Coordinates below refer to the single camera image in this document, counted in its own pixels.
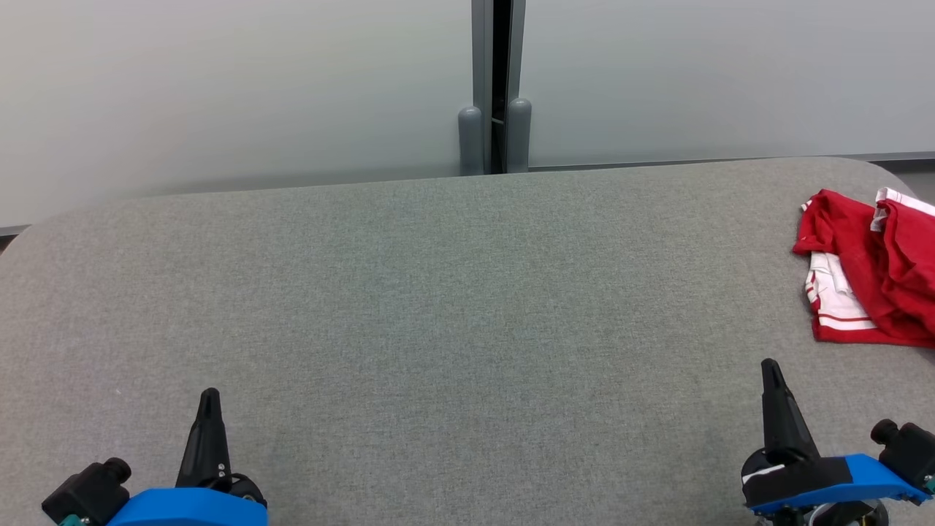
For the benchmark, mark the grey rounded partition post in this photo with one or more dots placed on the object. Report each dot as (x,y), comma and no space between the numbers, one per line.
(518,135)
(471,142)

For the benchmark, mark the red shorts with white trim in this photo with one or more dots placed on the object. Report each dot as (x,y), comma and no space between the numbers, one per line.
(913,263)

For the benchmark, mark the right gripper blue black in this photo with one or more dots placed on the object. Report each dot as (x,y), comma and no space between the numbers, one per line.
(825,482)

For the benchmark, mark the grey partition frame with gap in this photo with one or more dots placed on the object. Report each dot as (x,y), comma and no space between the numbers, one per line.
(482,51)

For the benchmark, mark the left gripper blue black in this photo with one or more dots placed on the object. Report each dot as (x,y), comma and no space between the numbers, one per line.
(190,508)

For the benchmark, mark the red white basketball jersey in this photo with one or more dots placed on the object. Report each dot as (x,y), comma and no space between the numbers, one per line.
(840,234)

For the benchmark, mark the grey partition base rail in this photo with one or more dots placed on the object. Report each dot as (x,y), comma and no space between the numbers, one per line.
(906,157)
(11,231)

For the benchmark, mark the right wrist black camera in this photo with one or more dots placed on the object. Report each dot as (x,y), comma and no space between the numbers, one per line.
(906,446)

